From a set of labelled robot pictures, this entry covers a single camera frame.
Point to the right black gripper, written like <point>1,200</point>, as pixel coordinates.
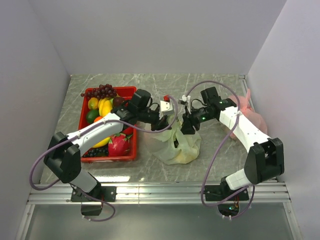
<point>189,121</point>

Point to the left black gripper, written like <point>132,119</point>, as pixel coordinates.
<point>160,124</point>

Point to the green avocado print plastic bag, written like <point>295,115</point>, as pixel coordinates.
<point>172,146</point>

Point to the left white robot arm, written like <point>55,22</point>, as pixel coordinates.
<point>65,151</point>

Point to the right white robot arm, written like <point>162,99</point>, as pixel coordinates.
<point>265,155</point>

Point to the pink fake dragon fruit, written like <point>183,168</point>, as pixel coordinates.
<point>118,145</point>

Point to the yellow fake banana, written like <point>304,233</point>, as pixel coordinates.
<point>102,143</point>

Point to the pink plastic bag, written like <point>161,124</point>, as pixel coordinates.
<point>250,112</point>

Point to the orange fake orange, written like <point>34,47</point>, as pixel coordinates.
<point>98,118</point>

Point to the dark green fake avocado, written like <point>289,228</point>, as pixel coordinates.
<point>92,115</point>

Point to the purple grape bunch top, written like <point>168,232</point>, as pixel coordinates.
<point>106,91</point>

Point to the dark blue grape bunch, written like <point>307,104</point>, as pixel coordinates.
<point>96,152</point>

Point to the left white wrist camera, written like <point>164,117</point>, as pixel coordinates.
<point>166,106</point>

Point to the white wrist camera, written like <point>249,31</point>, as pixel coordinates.
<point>186,101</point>
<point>166,106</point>

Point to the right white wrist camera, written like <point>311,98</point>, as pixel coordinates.
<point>186,101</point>

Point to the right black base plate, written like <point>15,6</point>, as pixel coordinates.
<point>230,203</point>

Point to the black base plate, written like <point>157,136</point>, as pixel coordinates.
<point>92,203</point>
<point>230,203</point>

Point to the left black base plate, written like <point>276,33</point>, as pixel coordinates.
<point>92,203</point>

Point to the aluminium rail frame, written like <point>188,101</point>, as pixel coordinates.
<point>164,204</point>

